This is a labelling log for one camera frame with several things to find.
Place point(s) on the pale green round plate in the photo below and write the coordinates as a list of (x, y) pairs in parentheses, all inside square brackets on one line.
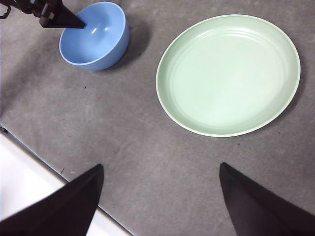
[(229, 76)]

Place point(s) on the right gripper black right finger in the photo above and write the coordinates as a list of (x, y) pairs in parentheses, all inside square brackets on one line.
[(258, 211)]

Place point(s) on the blue ribbed bowl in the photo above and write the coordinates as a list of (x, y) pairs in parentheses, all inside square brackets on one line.
[(98, 49)]

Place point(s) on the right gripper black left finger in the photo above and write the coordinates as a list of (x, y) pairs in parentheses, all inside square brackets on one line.
[(61, 211)]

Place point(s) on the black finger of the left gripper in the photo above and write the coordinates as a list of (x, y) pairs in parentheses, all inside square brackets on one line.
[(65, 19)]

